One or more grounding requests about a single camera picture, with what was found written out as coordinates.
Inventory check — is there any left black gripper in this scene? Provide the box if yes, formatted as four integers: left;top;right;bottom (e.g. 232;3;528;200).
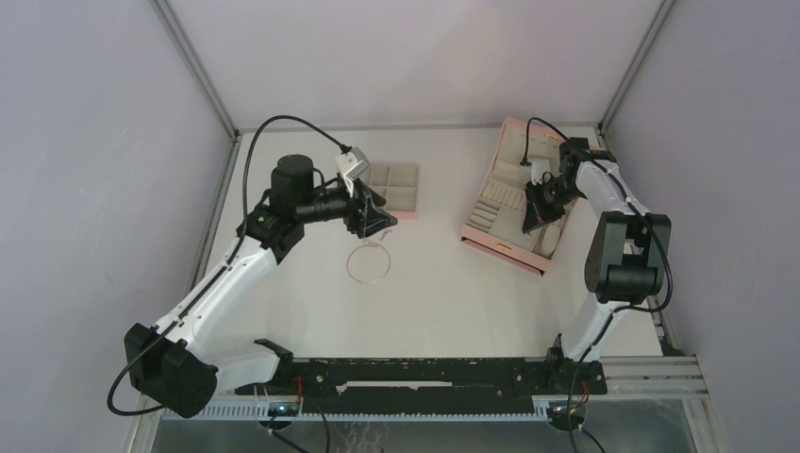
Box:
296;176;397;239

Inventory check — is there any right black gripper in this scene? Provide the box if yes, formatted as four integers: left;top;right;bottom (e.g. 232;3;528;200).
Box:
525;177;585;232

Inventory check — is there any pink compartment tray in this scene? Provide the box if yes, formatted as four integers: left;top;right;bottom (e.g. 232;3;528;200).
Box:
359;163;420;221

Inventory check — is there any pink jewelry box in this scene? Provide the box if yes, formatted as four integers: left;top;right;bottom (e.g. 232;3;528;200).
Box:
460;117;570;275

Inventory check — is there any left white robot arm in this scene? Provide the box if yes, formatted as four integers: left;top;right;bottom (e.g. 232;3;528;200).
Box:
122;148;397;418

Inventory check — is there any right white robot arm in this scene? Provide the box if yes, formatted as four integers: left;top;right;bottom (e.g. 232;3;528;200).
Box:
522;138;674;393

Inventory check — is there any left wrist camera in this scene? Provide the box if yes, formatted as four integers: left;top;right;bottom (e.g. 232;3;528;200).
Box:
335;147;371;197

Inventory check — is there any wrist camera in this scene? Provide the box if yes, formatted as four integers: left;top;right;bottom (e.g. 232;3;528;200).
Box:
335;147;371;197
528;157;551;185

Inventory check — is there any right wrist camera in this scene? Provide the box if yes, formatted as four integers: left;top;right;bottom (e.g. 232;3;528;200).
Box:
528;157;551;185

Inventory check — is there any silver bangle ring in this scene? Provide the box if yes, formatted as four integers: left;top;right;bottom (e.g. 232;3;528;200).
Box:
345;242;392;286

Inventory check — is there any right black cable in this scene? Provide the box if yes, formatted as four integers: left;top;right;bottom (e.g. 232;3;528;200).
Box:
520;117;675;453

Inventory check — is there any black mounting rail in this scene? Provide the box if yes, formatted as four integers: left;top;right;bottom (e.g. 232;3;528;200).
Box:
236;357;608;410

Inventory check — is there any white slotted cable duct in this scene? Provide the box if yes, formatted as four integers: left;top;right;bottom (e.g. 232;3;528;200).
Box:
191;399;551;422

